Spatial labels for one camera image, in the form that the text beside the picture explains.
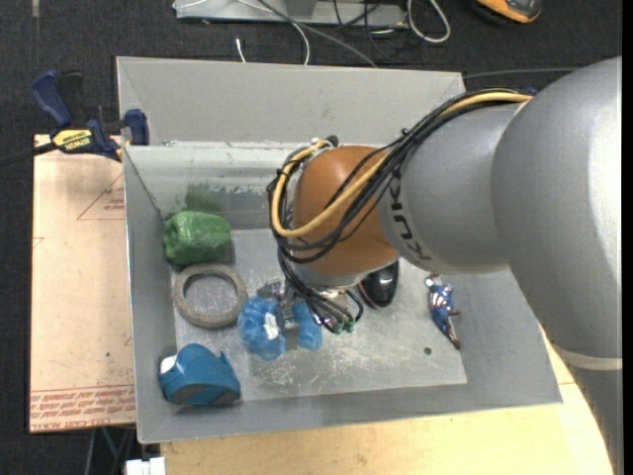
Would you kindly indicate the blue mesh bath sponge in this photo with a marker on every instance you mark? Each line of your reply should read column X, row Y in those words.
column 253, row 327

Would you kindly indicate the black glossy computer mouse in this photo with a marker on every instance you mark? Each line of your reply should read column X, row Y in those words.
column 380, row 287

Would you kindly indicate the blue tape dispenser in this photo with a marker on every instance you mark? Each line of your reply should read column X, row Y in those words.
column 200, row 374

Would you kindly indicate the grey metal bin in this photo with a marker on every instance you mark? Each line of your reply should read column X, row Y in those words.
column 386, row 364

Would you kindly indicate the green toy bell pepper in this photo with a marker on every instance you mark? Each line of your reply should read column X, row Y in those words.
column 197, row 238

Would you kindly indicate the blue and red toy figure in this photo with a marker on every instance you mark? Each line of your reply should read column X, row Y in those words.
column 439, row 307

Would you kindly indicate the brown cardboard board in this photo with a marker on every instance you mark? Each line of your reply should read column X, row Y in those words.
column 79, row 275

